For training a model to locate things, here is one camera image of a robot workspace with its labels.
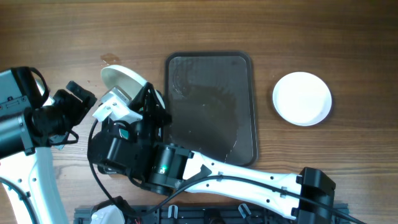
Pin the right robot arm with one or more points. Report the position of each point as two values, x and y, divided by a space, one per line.
306 197

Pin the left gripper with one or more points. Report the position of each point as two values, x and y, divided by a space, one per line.
78 108

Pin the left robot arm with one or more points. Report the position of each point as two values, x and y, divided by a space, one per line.
27 171

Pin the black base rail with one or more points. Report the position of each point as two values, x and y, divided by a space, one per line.
200 215

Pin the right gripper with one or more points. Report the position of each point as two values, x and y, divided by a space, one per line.
152 107

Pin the white plate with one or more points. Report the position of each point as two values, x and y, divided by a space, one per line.
302 99
138 88

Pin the large brown serving tray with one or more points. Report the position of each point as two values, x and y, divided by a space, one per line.
210 95

